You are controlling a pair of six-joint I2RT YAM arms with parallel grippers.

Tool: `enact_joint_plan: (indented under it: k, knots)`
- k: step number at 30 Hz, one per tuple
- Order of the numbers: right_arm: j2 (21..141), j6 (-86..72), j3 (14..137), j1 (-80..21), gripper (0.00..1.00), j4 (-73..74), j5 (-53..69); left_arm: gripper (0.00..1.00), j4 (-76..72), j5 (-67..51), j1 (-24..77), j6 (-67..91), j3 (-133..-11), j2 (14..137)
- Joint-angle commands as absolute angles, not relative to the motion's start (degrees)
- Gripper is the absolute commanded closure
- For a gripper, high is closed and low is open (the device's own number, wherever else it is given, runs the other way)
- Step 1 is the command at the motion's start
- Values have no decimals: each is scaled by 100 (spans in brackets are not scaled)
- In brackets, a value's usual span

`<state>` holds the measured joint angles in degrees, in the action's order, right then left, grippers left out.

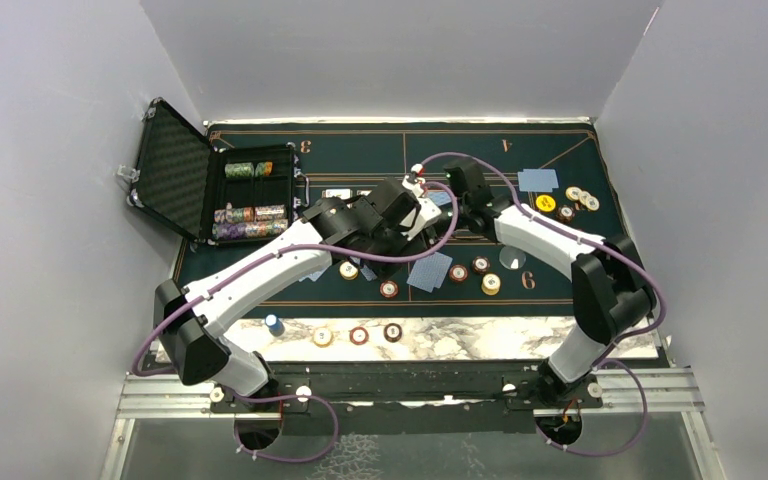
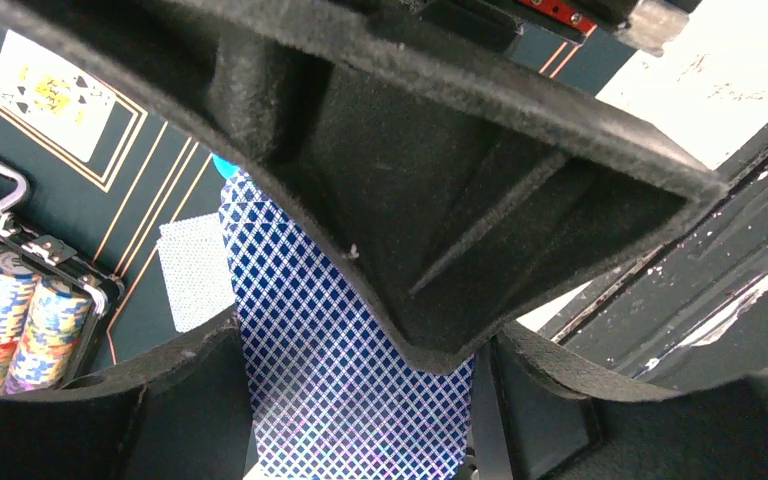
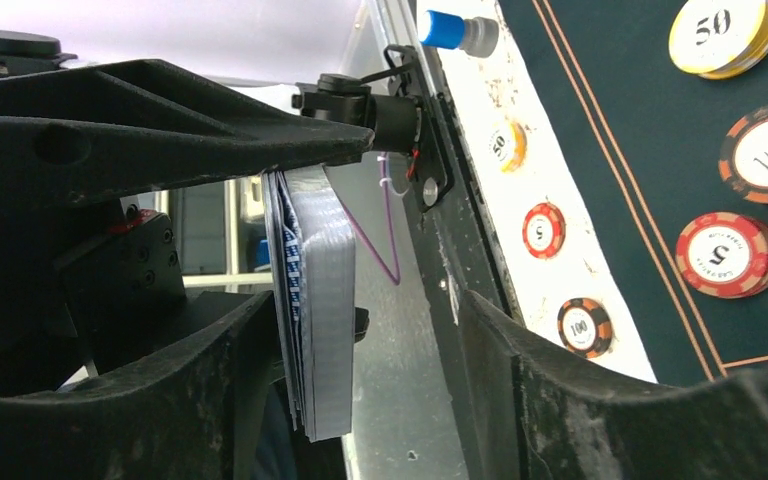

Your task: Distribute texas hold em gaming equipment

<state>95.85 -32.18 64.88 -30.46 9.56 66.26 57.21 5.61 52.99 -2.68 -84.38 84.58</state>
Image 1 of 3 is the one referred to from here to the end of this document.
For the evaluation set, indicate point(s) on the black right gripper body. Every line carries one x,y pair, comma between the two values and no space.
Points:
463,207

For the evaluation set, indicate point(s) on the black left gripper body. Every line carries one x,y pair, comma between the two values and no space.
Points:
388,239

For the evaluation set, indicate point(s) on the blue card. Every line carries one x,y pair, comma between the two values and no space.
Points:
528,181
416,277
315,275
436,268
548,179

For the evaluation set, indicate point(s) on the white round button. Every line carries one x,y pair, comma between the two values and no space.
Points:
512,258

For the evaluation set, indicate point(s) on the blue playing card deck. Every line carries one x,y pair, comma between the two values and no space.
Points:
367,273

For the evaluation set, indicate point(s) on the yellow round button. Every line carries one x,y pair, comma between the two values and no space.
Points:
545,203

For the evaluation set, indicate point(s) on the brown poker chip stack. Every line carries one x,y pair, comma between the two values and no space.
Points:
393,332

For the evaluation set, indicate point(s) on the red poker chip stack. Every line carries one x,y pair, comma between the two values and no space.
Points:
359,336

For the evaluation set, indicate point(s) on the yellow poker chip stack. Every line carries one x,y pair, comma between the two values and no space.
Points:
322,337

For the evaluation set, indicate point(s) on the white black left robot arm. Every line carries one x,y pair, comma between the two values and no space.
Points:
191,321

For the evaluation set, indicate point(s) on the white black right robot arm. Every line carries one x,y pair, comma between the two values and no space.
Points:
611,292

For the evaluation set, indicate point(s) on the green poker table mat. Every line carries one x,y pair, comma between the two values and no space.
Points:
358,156

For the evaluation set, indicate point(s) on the mixed chips row in case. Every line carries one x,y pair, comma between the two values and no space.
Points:
237,215

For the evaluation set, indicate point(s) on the black poker chip case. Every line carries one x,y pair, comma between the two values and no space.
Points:
178,177

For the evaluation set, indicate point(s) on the green chips in case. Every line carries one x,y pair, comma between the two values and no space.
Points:
246,170

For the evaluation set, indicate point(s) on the blue poker chip stack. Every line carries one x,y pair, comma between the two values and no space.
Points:
274,325

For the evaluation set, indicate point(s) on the purple chips row in case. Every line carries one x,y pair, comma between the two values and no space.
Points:
248,230

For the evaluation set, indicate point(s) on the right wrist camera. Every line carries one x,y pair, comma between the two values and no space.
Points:
461,174

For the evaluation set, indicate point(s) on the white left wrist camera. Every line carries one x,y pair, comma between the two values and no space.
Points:
423,213

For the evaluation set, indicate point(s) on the black mounting rail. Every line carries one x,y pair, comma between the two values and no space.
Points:
320,398

